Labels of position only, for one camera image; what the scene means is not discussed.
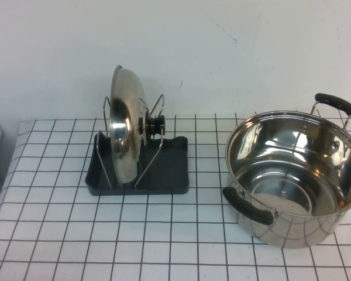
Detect stainless steel pot lid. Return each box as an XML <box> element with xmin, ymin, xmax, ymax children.
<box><xmin>109</xmin><ymin>64</ymin><xmax>167</xmax><ymax>184</ymax></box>

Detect stainless steel pot black handles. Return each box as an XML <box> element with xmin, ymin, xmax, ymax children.
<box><xmin>222</xmin><ymin>92</ymin><xmax>351</xmax><ymax>249</ymax></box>

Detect white black-grid tablecloth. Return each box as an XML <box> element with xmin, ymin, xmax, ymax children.
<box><xmin>0</xmin><ymin>107</ymin><xmax>351</xmax><ymax>281</ymax></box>

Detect black tray wire lid rack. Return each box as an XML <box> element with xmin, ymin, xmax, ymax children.
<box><xmin>85</xmin><ymin>93</ymin><xmax>190</xmax><ymax>197</ymax></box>

